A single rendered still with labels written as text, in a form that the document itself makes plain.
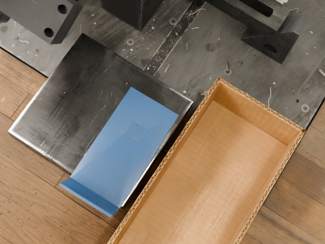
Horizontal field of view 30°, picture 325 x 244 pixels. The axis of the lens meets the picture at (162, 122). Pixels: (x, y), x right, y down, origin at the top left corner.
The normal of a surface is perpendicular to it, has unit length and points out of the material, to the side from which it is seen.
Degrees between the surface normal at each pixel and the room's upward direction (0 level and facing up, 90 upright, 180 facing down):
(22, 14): 29
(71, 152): 0
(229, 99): 90
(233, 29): 0
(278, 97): 0
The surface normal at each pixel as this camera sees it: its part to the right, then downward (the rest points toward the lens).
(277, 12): 0.04, -0.30
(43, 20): -0.15, 0.15
